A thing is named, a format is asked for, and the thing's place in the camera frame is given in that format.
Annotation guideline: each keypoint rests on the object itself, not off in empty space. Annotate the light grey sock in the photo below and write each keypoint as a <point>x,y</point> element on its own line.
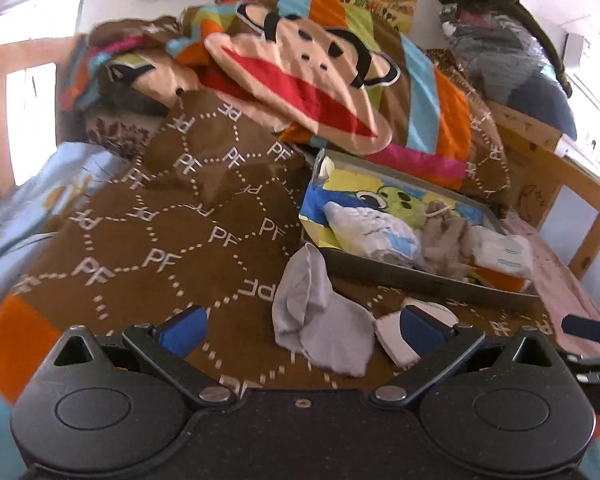
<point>320,315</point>

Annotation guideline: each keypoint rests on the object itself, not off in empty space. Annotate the white grey sock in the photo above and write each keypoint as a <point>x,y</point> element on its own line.
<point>392,337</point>

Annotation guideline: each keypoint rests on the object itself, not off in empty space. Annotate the white wall box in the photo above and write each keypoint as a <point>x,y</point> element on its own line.
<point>575,49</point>

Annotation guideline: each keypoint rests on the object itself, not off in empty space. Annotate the white cabinet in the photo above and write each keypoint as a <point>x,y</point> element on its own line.
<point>587,152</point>

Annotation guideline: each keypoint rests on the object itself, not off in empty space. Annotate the monkey print striped quilt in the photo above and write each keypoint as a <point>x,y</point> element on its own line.
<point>190,210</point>

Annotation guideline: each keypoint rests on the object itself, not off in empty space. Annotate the wooden bed frame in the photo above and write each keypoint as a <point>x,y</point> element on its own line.
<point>545,145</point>

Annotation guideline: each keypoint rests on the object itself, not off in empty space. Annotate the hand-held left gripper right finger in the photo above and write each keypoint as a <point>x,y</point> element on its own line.
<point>421,329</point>

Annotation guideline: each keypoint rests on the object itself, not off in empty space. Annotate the white sock with blue print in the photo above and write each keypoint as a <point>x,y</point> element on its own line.
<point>375,232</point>

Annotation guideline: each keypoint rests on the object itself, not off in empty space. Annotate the pink floral sheet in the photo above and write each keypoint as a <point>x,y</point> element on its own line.
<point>565,280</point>

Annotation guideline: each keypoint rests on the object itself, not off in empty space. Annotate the light blue cloth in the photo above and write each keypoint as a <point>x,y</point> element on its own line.
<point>35,200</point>

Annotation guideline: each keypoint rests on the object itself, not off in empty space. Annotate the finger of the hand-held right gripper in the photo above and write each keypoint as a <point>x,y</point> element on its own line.
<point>592,329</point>

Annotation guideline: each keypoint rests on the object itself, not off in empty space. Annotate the grey blue clothes pile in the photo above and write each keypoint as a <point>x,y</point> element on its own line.
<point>520,70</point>

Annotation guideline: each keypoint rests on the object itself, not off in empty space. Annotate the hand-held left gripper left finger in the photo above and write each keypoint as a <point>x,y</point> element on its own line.
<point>185,329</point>

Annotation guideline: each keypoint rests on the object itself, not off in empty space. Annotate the grey tray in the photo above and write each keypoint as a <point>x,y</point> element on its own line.
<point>430,285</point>

